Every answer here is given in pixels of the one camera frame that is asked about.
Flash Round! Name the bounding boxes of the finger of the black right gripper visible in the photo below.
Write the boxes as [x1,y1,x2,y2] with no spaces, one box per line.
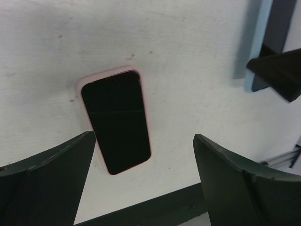
[246,48,301,102]

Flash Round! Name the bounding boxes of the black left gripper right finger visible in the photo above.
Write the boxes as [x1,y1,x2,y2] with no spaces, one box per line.
[193,134,301,226]

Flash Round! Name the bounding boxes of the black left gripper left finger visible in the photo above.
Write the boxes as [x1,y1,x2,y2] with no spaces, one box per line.
[0,131,95,226]

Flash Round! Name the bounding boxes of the black smartphone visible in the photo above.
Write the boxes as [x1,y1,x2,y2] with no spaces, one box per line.
[252,0,297,93]
[81,71,151,176]

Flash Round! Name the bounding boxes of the light blue phone case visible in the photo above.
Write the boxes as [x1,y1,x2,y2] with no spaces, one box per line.
[233,0,273,93]

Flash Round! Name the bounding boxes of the black smartphone in pink case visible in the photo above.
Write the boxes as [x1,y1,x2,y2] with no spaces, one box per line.
[81,71,151,176]

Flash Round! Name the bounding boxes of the pink phone case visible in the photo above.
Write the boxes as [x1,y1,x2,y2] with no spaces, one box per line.
[76,65,154,176]

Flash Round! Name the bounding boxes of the aluminium front frame rail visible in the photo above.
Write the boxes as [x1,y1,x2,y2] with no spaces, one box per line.
[259,138,301,169]

